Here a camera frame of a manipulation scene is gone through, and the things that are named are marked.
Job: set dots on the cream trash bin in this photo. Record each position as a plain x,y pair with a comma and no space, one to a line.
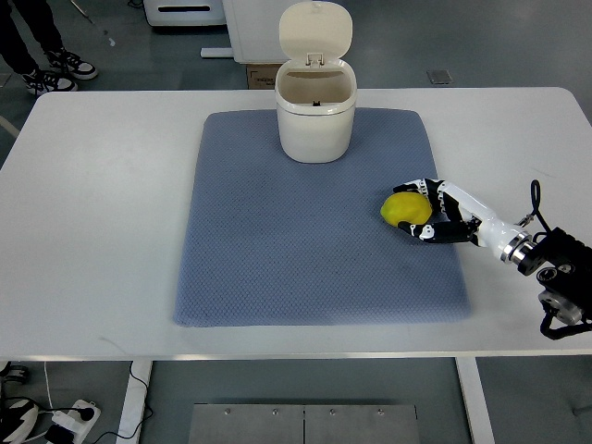
316,100

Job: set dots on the black white shoe lower edge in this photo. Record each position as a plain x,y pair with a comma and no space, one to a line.
14,373

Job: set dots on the white table leg right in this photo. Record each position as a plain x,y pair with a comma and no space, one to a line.
474,401

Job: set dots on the white cabinet base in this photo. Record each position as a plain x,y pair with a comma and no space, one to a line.
253,32

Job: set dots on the grey floor socket plate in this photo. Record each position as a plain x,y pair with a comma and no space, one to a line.
439,77

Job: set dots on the cream trash bin lid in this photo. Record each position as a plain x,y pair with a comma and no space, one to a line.
315,28

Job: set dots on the white power strip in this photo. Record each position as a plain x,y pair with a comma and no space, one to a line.
79,418

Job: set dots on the blue quilted mat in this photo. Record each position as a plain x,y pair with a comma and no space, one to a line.
274,242

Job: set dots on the black white sneaker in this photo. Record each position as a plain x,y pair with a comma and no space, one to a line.
70,64
40,82

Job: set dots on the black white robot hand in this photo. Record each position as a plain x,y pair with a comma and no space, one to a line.
457,216

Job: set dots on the metal floor plate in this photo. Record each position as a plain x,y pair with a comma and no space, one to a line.
297,423

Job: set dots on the black white shoe bottom left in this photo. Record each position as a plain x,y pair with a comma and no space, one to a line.
18,421

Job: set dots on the white appliance with slot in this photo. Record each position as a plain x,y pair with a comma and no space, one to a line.
184,13

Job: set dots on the white table leg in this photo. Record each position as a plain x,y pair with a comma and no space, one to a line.
474,401
134,410

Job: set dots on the white table leg left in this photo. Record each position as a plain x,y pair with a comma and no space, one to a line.
134,410

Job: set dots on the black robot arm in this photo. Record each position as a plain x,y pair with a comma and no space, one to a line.
562,265

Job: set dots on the cardboard box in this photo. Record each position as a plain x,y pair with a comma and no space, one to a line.
261,76

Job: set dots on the yellow lemon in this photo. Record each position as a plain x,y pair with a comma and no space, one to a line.
406,206

